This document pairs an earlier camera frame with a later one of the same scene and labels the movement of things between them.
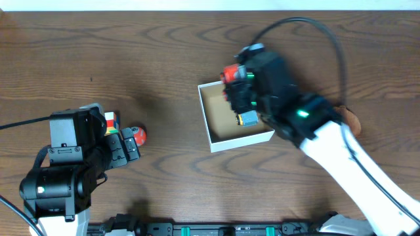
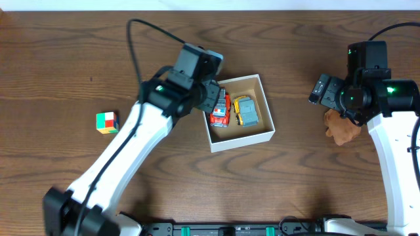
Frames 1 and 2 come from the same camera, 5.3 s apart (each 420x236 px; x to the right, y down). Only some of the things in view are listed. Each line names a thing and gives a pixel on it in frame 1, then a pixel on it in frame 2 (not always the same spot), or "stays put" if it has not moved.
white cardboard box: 223,131 stays put
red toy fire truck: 233,72 to 220,117
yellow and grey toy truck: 248,118 stays put
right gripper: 239,97 to 330,93
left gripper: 117,150 to 212,97
